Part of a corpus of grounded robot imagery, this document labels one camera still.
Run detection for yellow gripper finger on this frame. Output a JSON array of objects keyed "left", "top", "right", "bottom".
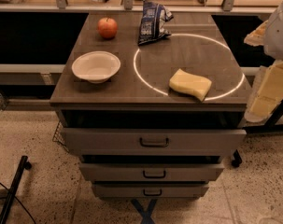
[
  {"left": 258, "top": 62, "right": 283, "bottom": 102},
  {"left": 249, "top": 96, "right": 277, "bottom": 118}
]

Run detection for yellow sponge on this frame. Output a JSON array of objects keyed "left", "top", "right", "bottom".
[{"left": 169, "top": 69, "right": 212, "bottom": 101}]

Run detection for white paper bowl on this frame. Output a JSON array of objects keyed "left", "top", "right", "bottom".
[{"left": 71, "top": 51, "right": 120, "bottom": 84}]

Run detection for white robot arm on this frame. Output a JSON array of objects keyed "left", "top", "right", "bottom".
[{"left": 244, "top": 2, "right": 283, "bottom": 121}]

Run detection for grey drawer cabinet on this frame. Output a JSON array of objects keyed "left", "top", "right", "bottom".
[{"left": 50, "top": 12, "right": 251, "bottom": 186}]

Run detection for blue chip bag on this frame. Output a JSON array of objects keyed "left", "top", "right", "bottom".
[{"left": 138, "top": 1, "right": 174, "bottom": 46}]

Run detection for red apple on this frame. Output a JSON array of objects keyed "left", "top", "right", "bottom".
[{"left": 97, "top": 18, "right": 118, "bottom": 39}]

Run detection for middle grey drawer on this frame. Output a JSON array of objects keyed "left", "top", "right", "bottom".
[{"left": 79, "top": 163, "right": 223, "bottom": 182}]

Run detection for grey drawer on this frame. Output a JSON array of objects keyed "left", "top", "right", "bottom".
[
  {"left": 92, "top": 183, "right": 208, "bottom": 198},
  {"left": 61, "top": 128, "right": 246, "bottom": 156},
  {"left": 79, "top": 163, "right": 223, "bottom": 182}
]

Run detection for top grey drawer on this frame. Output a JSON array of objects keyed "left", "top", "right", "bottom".
[{"left": 61, "top": 128, "right": 246, "bottom": 156}]

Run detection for bottom grey drawer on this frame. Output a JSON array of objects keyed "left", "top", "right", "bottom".
[{"left": 92, "top": 183, "right": 208, "bottom": 198}]

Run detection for black stand leg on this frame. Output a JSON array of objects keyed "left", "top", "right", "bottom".
[{"left": 0, "top": 156, "right": 32, "bottom": 224}]

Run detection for metal shelf rail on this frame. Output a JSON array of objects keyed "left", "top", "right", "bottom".
[{"left": 0, "top": 0, "right": 283, "bottom": 14}]

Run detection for black floor cable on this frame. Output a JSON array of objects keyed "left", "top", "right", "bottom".
[{"left": 0, "top": 174, "right": 37, "bottom": 224}]

